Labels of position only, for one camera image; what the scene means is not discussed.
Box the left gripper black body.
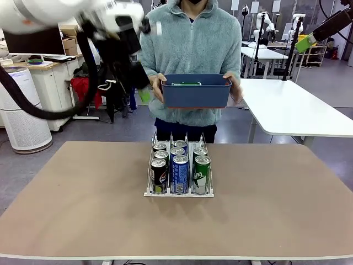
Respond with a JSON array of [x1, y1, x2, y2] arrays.
[[117, 24, 143, 57]]

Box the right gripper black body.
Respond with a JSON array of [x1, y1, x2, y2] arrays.
[[313, 8, 353, 43]]

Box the blue plastic bin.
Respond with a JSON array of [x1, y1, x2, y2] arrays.
[[161, 73, 233, 109]]

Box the clear acrylic can dispenser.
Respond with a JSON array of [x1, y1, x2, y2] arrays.
[[143, 131, 215, 199]]

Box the person's right hand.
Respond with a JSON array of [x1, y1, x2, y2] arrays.
[[149, 72, 168, 102]]

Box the person's left hand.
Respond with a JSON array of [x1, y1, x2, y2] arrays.
[[222, 71, 244, 105]]

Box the blue garment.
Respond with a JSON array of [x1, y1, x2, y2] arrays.
[[129, 88, 138, 112]]

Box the wooden shelf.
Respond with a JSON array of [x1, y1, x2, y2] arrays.
[[302, 45, 328, 67]]

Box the black tripod stand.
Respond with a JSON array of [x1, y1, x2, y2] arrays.
[[272, 16, 304, 82]]

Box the black jacket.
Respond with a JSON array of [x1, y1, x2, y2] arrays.
[[73, 62, 136, 124]]

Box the person's blue undershirt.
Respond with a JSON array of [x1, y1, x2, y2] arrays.
[[153, 117, 218, 130]]

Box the white background table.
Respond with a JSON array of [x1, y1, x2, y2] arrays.
[[241, 46, 290, 80]]

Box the stacked cardboard boxes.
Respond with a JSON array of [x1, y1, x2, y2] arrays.
[[59, 24, 81, 56]]

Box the person in teal fleece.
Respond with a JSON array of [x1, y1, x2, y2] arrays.
[[139, 0, 244, 128]]

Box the red jacket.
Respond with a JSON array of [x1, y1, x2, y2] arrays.
[[70, 77, 103, 110]]

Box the white side table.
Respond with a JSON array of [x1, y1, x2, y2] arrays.
[[233, 78, 353, 151]]

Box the black keyboard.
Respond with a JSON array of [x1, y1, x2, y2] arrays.
[[43, 55, 77, 62]]

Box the person's black pants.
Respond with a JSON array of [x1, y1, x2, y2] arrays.
[[154, 124, 218, 144]]

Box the white cabinet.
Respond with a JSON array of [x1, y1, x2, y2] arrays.
[[27, 61, 81, 132]]

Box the black computer monitor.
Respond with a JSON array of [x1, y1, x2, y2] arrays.
[[2, 26, 67, 56]]

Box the white air purifier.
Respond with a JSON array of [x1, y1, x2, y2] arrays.
[[0, 66, 53, 155]]

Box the black right arm hose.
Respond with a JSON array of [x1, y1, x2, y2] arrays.
[[319, 0, 353, 45]]

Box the black arm hose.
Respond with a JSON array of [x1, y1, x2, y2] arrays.
[[319, 0, 353, 45], [0, 16, 100, 120]]

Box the black left arm hose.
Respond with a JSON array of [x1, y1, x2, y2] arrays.
[[0, 16, 100, 120]]

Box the white clothes rack frame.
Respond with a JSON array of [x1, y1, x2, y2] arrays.
[[66, 79, 100, 121]]

